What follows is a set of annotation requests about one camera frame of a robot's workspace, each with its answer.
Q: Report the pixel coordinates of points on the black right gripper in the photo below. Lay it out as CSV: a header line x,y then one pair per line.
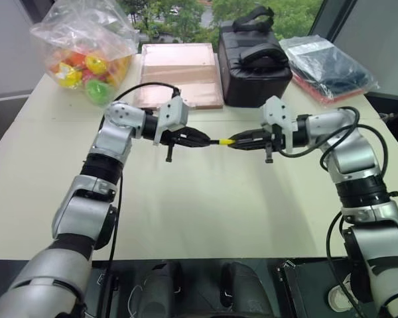
x,y
273,139

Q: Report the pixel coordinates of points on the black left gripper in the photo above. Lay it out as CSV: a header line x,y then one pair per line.
x,y
172,137

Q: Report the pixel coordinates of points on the yellow marker cap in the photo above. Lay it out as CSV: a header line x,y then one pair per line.
x,y
225,141

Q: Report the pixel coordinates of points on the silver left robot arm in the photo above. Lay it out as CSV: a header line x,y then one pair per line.
x,y
112,136

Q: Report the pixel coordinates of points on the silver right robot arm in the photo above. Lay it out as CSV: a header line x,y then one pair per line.
x,y
351,155

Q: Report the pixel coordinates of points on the copper coloured flat board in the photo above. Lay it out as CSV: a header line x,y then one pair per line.
x,y
179,73

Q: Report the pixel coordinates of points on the clear bag of dark clothing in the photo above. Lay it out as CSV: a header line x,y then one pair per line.
x,y
328,69

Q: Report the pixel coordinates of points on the green toy ball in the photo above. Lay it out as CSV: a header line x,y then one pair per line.
x,y
97,90

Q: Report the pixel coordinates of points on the yellow and red toy ball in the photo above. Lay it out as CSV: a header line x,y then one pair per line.
x,y
95,64

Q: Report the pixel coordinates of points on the clear plastic bag of toys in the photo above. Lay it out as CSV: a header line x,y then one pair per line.
x,y
86,39

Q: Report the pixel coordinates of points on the dark rounded shape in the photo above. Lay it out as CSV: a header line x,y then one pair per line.
x,y
245,291
162,291

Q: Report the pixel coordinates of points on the black box under table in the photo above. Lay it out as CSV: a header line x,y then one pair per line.
x,y
305,288

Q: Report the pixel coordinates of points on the white round object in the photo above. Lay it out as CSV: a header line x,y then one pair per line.
x,y
338,299

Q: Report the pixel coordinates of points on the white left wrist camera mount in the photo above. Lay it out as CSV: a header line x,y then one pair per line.
x,y
174,112

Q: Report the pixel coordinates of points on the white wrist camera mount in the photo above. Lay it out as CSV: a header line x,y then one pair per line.
x,y
277,111
174,112

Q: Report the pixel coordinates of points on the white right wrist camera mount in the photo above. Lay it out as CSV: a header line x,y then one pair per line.
x,y
277,111

